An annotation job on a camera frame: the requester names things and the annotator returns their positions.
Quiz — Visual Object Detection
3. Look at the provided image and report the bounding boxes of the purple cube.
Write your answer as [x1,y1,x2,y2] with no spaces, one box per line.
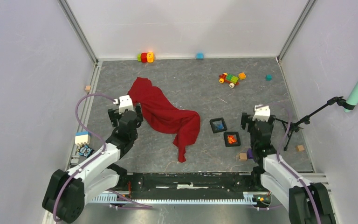
[247,148,254,159]

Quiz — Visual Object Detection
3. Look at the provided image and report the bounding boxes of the teal cube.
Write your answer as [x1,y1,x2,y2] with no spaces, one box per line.
[265,74,273,81]

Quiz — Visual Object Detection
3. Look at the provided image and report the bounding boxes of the black square display box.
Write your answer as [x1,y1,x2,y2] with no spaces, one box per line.
[223,132,241,147]

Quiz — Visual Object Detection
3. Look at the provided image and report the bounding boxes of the small wooden cube on rail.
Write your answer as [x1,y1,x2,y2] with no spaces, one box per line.
[85,85,91,93]

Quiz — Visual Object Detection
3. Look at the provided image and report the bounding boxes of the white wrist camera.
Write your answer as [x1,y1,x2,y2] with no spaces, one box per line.
[252,105,270,122]
[113,95,135,114]

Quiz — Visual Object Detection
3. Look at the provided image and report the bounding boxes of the blue owl toy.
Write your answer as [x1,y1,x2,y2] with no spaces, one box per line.
[77,145,94,158]

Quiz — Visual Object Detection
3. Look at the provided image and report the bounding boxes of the black mini tripod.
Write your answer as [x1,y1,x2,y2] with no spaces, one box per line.
[275,96,355,151]

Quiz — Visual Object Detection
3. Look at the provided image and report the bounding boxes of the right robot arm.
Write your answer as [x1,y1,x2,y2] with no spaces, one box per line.
[241,112,337,224]

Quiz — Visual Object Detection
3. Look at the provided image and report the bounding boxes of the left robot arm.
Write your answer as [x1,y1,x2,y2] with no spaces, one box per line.
[42,104,143,223]

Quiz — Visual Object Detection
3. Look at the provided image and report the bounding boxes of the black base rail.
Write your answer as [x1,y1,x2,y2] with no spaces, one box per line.
[97,171,275,200]

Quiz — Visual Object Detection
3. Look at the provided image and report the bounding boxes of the tan wooden cube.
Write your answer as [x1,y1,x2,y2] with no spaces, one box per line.
[239,153,248,161]

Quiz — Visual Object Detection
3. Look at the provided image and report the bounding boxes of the orange flower brooch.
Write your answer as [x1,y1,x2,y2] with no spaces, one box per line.
[227,135,238,145]

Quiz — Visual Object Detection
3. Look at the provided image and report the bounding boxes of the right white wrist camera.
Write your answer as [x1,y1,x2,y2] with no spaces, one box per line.
[252,105,270,122]

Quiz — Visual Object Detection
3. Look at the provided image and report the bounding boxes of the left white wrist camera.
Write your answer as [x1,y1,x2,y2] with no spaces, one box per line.
[113,95,135,114]

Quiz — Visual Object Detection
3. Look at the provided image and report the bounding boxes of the orange toy brick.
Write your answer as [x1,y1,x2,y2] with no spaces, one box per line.
[238,72,247,80]

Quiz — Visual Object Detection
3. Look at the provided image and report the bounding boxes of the colourful toy brick car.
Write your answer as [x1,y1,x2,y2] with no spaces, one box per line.
[219,73,239,88]

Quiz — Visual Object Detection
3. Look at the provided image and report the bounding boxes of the red garment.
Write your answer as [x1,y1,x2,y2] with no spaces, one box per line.
[128,77,201,163]

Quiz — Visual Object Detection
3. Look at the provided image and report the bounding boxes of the tan cube near tripod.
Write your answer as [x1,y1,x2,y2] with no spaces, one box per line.
[296,145,305,152]

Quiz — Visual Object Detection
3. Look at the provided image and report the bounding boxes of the blue dome block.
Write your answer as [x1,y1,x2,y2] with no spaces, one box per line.
[195,52,205,60]

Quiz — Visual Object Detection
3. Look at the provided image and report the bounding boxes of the blue white block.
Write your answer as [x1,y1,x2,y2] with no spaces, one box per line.
[74,131,91,147]

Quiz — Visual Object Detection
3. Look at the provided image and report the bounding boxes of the green red orange toy stack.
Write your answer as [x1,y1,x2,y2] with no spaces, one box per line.
[137,52,155,63]

